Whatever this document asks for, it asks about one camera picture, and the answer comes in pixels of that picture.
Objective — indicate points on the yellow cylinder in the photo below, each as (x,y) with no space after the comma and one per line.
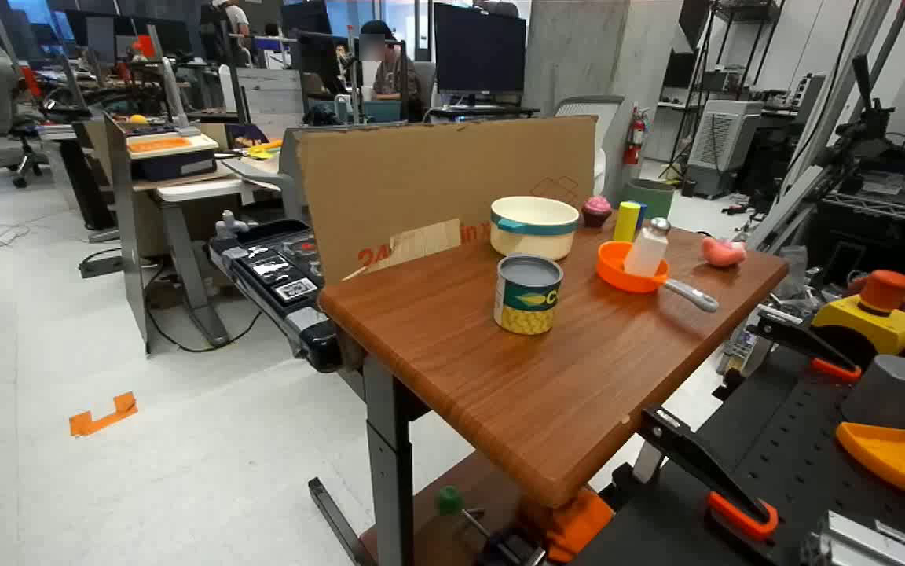
(627,222)

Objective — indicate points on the cream pot teal trim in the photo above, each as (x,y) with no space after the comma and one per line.
(533,223)

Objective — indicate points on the gray cylinder block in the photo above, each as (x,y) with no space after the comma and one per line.
(891,387)

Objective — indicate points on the corn tin can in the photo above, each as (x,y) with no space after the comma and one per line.
(524,296)

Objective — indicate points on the brown cardboard sheet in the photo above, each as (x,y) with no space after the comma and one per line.
(441,176)

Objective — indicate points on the orange toy frying pan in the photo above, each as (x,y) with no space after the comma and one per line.
(609,270)

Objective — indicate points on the pink cupcake toy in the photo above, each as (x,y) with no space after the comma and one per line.
(595,208)

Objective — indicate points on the black labelled equipment rack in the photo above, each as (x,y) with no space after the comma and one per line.
(280,279)

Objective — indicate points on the white salt shaker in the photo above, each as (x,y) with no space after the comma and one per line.
(647,249)

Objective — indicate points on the gray metal table leg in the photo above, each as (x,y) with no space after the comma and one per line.
(387,473)

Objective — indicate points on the small green knob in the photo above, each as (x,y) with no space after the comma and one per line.
(450,502)

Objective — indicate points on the seated person dark hair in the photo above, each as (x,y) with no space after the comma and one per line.
(392,73)

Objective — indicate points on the red fire extinguisher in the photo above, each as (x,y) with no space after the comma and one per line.
(631,138)

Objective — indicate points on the black computer monitor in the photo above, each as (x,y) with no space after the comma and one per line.
(479,50)

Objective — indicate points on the orange clamp part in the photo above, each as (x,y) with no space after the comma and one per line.
(580,520)

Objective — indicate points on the pink plush toy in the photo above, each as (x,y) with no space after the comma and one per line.
(722,252)

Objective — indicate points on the gray office desk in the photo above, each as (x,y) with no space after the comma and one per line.
(175,208)

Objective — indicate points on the white ventilated unit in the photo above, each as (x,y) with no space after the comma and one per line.
(722,136)

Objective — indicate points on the black desktop printer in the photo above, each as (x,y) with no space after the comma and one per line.
(165,153)

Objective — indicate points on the black perforated board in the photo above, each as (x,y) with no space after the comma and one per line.
(787,460)

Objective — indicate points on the yellow emergency stop box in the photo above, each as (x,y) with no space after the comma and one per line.
(871,315)

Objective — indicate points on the orange triangular plastic piece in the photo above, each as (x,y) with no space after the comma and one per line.
(892,453)

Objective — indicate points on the orange floor bracket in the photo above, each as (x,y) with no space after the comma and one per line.
(100,417)

